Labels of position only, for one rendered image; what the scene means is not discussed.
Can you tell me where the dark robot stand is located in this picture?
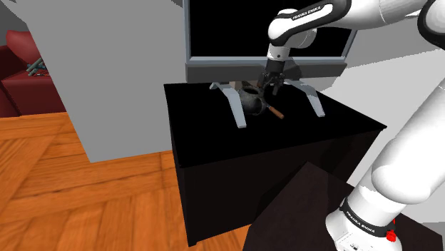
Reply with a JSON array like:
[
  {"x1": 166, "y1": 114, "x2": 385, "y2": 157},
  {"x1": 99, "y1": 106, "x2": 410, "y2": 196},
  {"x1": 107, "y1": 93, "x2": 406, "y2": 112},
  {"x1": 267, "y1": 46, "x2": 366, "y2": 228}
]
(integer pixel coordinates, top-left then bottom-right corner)
[{"x1": 242, "y1": 160, "x2": 445, "y2": 251}]

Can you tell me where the black cabinet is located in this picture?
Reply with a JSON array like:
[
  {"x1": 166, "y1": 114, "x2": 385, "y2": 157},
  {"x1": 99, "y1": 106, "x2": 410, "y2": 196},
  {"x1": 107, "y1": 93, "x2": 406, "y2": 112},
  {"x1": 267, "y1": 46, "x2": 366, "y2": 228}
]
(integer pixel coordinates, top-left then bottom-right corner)
[{"x1": 163, "y1": 80, "x2": 388, "y2": 247}]

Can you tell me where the knife with wooden handle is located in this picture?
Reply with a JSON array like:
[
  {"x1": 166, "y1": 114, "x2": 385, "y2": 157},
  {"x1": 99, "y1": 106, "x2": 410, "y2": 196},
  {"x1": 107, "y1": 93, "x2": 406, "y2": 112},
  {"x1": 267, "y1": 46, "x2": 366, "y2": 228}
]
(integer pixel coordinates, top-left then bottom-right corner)
[{"x1": 265, "y1": 105, "x2": 285, "y2": 120}]

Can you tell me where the grey television with legs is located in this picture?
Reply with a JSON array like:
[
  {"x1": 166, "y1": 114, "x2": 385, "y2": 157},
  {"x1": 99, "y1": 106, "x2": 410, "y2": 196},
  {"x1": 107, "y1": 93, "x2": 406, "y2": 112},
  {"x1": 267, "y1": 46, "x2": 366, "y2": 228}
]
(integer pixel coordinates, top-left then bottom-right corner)
[{"x1": 183, "y1": 0, "x2": 359, "y2": 130}]

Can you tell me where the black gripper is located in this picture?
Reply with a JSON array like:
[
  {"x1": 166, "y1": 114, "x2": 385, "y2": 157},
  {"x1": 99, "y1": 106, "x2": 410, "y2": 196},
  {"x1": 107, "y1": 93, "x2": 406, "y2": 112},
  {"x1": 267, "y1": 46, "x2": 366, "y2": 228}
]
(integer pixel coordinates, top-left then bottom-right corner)
[{"x1": 257, "y1": 58, "x2": 287, "y2": 96}]

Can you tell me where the dark grey jug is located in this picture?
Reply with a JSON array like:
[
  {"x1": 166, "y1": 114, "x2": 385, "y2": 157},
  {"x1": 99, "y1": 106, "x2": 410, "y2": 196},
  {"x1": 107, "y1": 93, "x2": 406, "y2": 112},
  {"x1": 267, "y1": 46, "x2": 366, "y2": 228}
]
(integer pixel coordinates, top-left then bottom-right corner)
[{"x1": 243, "y1": 97, "x2": 268, "y2": 117}]

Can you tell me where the red sofa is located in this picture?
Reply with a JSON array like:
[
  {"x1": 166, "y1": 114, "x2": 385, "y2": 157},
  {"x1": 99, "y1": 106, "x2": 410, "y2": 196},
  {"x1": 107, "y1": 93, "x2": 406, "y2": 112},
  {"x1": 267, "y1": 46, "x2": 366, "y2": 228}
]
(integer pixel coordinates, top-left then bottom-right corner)
[{"x1": 0, "y1": 29, "x2": 67, "y2": 118}]

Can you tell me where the dark grey pot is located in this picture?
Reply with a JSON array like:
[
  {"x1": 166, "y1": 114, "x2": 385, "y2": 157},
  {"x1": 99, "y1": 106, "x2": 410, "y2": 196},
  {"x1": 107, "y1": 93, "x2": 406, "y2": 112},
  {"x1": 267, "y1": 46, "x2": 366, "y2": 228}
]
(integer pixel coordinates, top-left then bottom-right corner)
[{"x1": 237, "y1": 86, "x2": 262, "y2": 109}]

